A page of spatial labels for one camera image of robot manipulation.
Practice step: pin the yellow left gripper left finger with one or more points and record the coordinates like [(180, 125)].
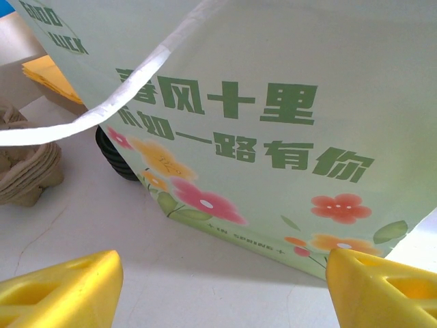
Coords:
[(68, 294)]

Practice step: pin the flower-print paper takeout bag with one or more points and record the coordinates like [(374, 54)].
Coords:
[(273, 51)]

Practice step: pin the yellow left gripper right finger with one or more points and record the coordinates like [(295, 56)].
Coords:
[(375, 294)]

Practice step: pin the stack of yellow napkins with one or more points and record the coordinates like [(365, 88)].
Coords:
[(48, 73)]

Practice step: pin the stack of black cup lids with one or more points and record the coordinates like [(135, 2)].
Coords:
[(112, 157)]

